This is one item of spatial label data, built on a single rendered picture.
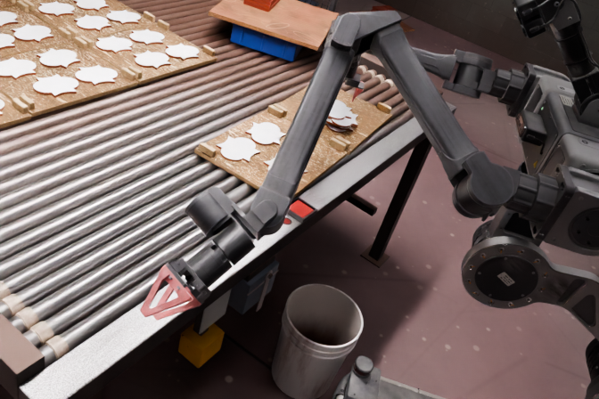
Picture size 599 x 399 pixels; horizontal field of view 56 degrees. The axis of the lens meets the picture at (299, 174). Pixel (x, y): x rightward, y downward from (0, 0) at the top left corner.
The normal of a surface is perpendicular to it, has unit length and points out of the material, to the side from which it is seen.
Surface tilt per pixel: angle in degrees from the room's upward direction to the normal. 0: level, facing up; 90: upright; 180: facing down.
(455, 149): 34
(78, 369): 0
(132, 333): 0
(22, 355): 0
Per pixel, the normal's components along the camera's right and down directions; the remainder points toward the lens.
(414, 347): 0.24, -0.79
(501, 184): 0.05, -0.29
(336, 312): -0.60, 0.29
